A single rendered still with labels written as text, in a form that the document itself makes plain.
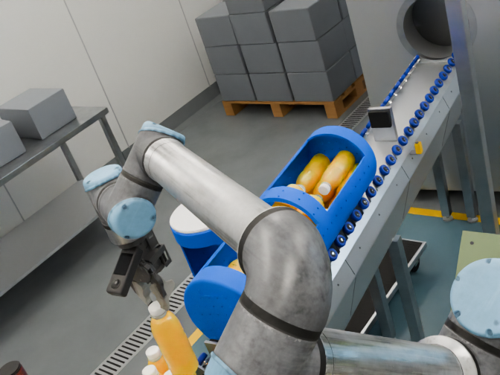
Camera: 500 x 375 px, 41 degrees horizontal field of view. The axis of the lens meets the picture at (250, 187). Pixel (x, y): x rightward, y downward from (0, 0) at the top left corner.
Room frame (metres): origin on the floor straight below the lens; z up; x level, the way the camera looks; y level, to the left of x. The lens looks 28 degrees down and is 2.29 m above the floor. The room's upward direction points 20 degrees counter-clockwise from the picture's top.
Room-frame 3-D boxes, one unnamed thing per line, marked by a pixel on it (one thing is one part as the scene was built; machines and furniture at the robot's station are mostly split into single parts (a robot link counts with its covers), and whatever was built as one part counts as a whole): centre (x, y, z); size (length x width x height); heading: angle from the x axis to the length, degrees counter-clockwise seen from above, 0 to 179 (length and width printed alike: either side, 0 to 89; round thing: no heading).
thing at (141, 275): (1.34, 0.29, 1.50); 0.09 x 0.08 x 0.12; 141
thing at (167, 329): (1.32, 0.31, 1.25); 0.07 x 0.07 x 0.19
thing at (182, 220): (2.29, 0.20, 1.03); 0.28 x 0.28 x 0.01
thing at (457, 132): (3.02, -1.11, 0.31); 0.06 x 0.06 x 0.63; 51
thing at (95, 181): (1.33, 0.29, 1.67); 0.10 x 0.09 x 0.12; 19
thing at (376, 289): (2.35, -0.38, 0.31); 0.06 x 0.06 x 0.63; 51
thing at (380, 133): (2.53, -0.61, 1.00); 0.10 x 0.04 x 0.15; 51
